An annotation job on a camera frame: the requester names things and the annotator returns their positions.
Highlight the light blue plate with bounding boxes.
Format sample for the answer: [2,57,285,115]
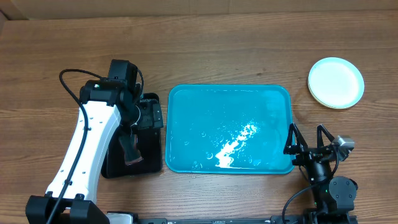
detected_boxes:
[307,57,365,110]

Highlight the pink and green sponge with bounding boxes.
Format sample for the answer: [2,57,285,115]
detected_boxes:
[119,134,143,166]

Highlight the teal plastic tray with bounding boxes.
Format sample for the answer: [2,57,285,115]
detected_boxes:
[165,84,293,175]

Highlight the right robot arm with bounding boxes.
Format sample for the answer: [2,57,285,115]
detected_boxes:
[281,123,358,223]

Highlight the black plastic tray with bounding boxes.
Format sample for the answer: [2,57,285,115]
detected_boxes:
[101,93,162,179]

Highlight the yellow-green plate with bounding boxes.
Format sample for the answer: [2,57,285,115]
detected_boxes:
[307,84,339,110]

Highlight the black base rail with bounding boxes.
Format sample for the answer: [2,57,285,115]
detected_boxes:
[107,211,358,224]

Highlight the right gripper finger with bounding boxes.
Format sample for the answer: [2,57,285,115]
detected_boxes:
[283,123,308,155]
[317,124,335,147]

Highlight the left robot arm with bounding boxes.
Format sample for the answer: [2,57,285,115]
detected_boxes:
[25,59,164,223]

